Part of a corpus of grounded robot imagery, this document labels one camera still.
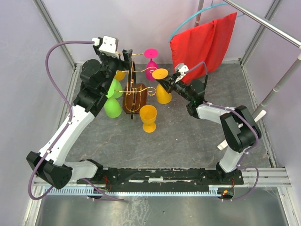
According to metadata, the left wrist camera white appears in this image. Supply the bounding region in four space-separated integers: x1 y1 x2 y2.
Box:
91 36 119 58

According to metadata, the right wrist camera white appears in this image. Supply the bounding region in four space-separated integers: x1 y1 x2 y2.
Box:
175 63 189 83

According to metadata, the green wine glass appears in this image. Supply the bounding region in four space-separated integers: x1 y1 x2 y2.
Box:
104 97 122 118
106 79 123 99

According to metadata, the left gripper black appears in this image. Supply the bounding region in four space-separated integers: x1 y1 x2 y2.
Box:
94 46 133 93

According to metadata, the teal hose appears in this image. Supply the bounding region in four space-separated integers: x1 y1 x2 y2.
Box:
168 0 245 45

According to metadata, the magenta wine glass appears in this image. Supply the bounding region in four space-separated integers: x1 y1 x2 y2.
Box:
143 48 158 81

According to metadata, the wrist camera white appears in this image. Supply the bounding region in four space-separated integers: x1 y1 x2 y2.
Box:
91 36 119 58
175 63 189 83

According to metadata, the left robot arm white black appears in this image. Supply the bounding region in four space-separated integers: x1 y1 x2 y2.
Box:
26 49 133 189

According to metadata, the orange wine glass front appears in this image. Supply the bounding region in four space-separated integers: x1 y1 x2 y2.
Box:
152 68 172 104

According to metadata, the white cable duct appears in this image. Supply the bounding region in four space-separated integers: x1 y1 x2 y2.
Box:
48 185 222 198

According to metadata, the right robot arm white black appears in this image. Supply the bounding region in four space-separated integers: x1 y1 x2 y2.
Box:
156 77 261 184

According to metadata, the metal clothes rail stand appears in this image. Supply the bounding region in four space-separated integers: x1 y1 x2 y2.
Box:
230 0 301 165

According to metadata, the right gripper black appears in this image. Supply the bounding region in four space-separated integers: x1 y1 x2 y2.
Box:
156 72 192 103

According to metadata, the gold wine glass rack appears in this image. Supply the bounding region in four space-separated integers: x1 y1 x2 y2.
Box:
118 52 156 119

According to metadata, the red cloth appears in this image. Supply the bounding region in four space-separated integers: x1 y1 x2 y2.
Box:
170 13 237 72

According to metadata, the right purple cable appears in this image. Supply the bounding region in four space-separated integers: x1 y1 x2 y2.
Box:
185 61 260 201

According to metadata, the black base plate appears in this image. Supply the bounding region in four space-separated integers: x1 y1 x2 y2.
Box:
89 168 244 191

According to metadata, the orange wine glass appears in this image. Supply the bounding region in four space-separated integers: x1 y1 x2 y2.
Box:
139 105 157 133
152 68 172 104
114 70 127 81

